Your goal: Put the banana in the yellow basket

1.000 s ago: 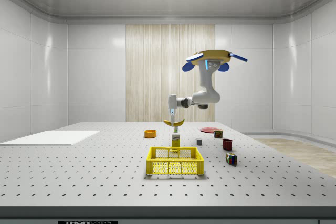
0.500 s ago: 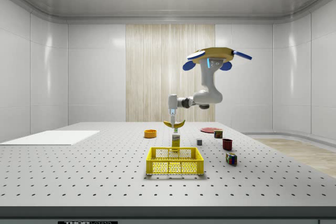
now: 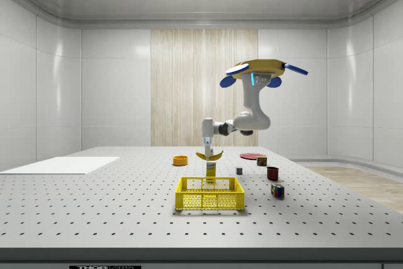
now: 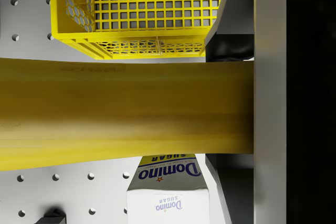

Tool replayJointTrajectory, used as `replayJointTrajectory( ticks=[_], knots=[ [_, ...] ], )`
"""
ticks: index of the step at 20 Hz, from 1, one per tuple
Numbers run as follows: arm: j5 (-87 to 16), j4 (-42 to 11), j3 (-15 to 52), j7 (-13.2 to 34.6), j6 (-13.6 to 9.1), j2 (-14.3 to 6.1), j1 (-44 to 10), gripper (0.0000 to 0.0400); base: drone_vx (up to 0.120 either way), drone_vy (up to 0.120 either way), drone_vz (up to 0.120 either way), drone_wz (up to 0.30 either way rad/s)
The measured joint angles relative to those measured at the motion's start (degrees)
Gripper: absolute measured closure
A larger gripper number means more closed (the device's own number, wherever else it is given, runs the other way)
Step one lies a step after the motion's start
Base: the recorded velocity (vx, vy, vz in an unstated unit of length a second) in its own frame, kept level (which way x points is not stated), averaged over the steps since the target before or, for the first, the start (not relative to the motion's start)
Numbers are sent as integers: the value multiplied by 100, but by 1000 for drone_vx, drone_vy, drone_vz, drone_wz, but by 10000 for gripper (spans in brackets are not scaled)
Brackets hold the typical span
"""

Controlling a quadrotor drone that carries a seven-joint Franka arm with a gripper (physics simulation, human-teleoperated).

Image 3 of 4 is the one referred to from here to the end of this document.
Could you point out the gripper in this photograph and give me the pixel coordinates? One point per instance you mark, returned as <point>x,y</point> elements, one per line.
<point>207,149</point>

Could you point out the banana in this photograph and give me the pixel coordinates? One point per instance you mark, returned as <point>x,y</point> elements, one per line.
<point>217,156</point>

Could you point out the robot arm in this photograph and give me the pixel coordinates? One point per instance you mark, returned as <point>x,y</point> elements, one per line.
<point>252,117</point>

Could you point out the yellow bowl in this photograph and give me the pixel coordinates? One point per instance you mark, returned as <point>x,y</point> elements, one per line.
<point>180,161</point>

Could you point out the grey cube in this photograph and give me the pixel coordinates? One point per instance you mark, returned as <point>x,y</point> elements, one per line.
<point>239,170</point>

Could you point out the red plate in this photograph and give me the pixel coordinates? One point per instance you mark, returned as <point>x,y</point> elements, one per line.
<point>248,156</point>

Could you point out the yellow basket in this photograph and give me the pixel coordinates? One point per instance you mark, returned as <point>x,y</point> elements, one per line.
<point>207,201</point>

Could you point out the flat-sided can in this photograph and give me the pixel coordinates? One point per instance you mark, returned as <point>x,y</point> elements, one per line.
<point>262,161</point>

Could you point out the red mug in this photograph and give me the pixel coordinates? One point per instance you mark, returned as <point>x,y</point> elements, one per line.
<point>272,173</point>

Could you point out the puzzle cube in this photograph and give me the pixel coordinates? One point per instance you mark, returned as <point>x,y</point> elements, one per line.
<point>277,191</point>

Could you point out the drone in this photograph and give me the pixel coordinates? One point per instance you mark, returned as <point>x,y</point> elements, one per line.
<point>261,67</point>

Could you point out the white board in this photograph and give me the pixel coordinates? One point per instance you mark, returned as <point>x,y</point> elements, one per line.
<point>60,165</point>

